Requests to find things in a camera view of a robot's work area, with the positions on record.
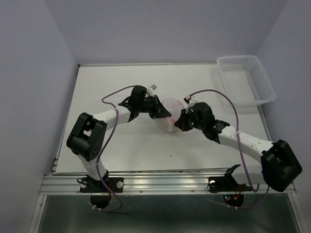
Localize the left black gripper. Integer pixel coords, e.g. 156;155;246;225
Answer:
138;95;171;119

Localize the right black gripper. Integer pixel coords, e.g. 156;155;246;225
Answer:
174;107;205;131

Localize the white mesh laundry bag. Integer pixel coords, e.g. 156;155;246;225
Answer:
157;97;189;133

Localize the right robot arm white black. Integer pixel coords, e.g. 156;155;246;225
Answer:
175;102;302;192

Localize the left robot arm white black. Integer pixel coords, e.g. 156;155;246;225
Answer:
66;85;172;191

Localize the white plastic basket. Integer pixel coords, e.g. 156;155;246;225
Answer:
217;55;276;107

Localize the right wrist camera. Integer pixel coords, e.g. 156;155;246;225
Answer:
184;95;198;113

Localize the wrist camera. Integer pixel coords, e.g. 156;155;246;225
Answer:
184;95;198;113
147;84;157;96

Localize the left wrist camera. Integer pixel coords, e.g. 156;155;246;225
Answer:
147;84;157;96

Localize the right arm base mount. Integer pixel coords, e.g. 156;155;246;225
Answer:
207;165;251;194

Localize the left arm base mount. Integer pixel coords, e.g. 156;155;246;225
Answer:
76;176;125;194

